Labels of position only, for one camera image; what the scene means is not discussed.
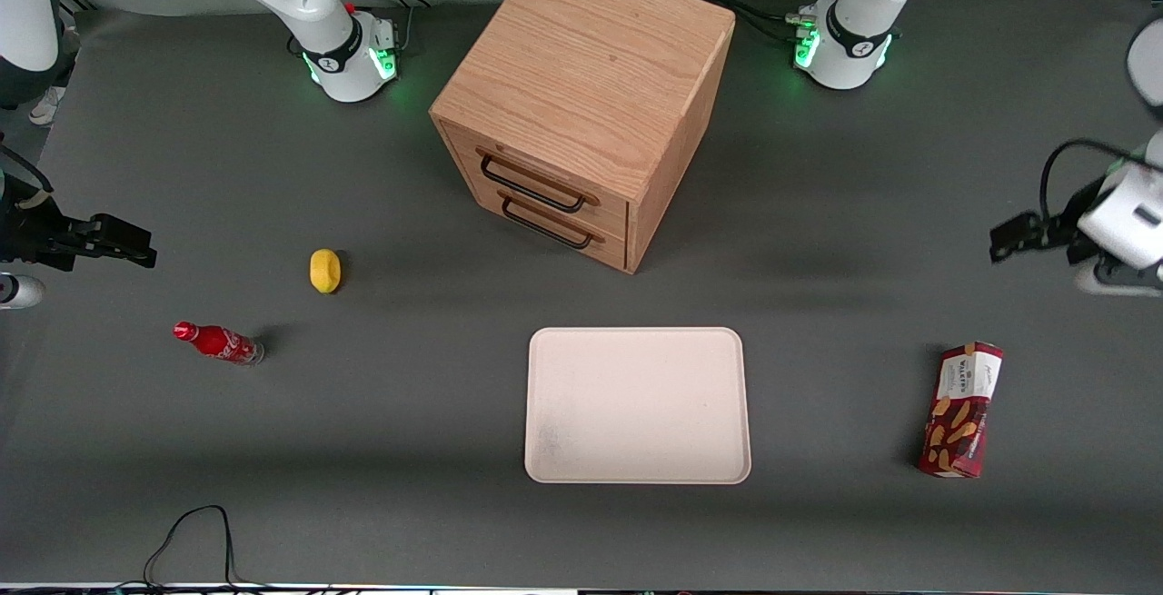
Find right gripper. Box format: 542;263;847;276
0;198;158;272

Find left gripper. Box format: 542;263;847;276
989;163;1163;271

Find red cookie box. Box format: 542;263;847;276
916;342;1005;480

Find white rectangular tray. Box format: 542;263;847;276
524;327;753;485

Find red cola bottle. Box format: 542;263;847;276
173;321;266;367

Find white sneaker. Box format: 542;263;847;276
27;84;68;127

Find yellow lemon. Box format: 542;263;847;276
309;248;343;294

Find wooden drawer front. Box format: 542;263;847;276
440;119;631;234
465;179;630;273

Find oak wooden drawer cabinet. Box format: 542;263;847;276
429;0;737;276

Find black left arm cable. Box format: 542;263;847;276
1039;138;1148;225

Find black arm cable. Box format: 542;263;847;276
0;144;55;198
1039;138;1148;225

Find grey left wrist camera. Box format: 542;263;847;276
1075;254;1163;298

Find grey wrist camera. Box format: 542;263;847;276
1075;254;1163;298
0;274;45;311

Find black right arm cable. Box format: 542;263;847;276
0;144;55;198

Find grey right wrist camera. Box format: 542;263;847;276
0;274;45;311

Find black cable on table edge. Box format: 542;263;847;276
114;505;273;592

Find black left base cables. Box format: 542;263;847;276
692;0;848;44

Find black metal drawer handle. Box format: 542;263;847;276
478;153;589;214
499;196;595;252

